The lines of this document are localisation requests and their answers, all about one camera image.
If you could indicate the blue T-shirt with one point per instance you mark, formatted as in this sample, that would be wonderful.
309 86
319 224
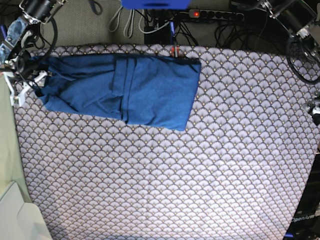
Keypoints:
156 91

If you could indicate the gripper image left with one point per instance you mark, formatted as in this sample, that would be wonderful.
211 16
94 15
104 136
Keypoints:
23 65

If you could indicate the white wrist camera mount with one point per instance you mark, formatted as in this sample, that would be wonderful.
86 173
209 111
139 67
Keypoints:
19 87

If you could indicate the blue box overhead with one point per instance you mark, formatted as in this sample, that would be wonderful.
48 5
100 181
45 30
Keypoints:
156 4

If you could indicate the white plastic bin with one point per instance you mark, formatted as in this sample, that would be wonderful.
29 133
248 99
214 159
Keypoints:
20 220

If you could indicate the black OpenArm base box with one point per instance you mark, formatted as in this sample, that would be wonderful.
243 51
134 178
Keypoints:
305 224

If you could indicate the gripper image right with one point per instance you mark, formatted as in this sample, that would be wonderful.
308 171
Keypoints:
312 107

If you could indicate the black power strip red switch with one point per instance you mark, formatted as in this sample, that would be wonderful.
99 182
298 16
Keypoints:
216 15

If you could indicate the patterned fan-print tablecloth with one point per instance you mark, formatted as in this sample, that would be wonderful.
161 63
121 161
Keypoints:
237 172

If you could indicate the red and grey clamp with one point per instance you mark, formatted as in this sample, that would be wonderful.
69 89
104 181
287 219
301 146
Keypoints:
175 51

